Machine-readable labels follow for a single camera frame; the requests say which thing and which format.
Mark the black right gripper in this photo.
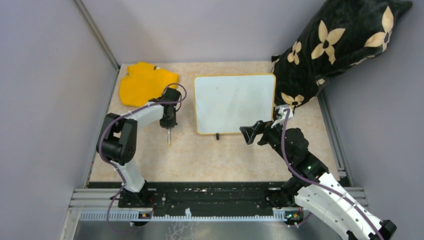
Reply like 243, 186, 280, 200
239, 117, 293, 164

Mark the white whiteboard marker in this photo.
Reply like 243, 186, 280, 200
167, 128, 172, 147

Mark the yellow framed whiteboard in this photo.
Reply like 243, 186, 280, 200
193, 73, 276, 135

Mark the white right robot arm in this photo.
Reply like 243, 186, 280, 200
239, 120, 397, 240

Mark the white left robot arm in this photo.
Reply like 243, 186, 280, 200
96, 86, 184, 207

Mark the yellow folded cloth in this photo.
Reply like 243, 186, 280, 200
118, 62, 180, 108

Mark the black floral pillow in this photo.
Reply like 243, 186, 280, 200
271, 0, 413, 110

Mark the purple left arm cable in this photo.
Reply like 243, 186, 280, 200
97, 82, 188, 234

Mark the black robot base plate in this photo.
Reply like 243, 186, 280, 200
115, 181, 308, 223

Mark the aluminium frame rail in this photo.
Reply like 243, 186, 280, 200
67, 187, 369, 223

